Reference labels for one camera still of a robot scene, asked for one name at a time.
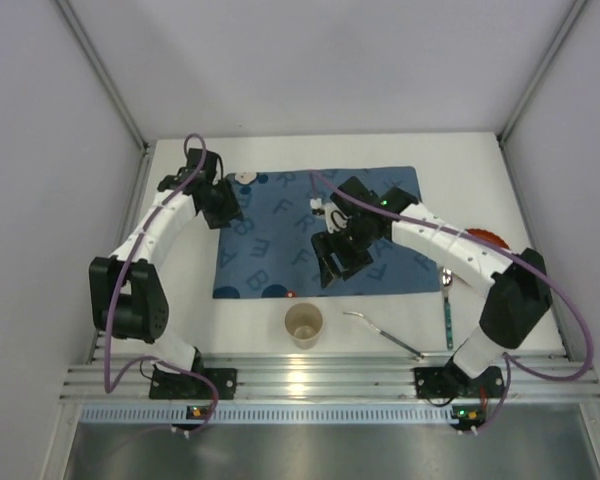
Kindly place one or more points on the right aluminium frame post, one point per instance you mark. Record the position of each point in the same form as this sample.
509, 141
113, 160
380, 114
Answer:
559, 38

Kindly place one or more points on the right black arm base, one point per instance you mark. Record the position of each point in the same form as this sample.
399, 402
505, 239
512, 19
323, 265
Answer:
437, 383

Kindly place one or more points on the slotted grey cable duct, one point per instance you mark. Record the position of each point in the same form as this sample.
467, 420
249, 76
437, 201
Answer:
278, 414

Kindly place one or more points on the left aluminium frame post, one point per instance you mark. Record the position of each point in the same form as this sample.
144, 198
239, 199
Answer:
73, 22

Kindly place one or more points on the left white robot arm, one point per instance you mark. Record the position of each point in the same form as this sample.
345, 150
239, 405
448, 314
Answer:
128, 300

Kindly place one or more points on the aluminium mounting rail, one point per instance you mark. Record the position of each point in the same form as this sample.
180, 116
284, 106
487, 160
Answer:
323, 377

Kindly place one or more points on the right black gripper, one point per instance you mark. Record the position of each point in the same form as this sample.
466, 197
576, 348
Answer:
341, 251

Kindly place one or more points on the red plastic plate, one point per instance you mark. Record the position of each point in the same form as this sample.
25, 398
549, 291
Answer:
489, 236

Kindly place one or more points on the beige plastic cup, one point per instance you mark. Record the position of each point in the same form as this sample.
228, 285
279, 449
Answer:
304, 323

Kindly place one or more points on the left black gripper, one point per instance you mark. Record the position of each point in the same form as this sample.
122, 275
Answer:
225, 211

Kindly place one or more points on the blue letter-print cloth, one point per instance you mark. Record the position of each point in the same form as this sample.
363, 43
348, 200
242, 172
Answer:
268, 254

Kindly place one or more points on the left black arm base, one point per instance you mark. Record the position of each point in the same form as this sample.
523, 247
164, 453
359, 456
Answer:
176, 386

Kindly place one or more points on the metal spoon green handle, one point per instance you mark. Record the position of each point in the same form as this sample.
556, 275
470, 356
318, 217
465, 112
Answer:
446, 282

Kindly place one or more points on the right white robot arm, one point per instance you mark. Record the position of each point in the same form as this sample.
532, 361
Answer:
516, 298

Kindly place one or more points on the aluminium frame post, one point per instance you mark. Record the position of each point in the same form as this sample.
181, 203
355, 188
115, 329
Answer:
73, 22
559, 38

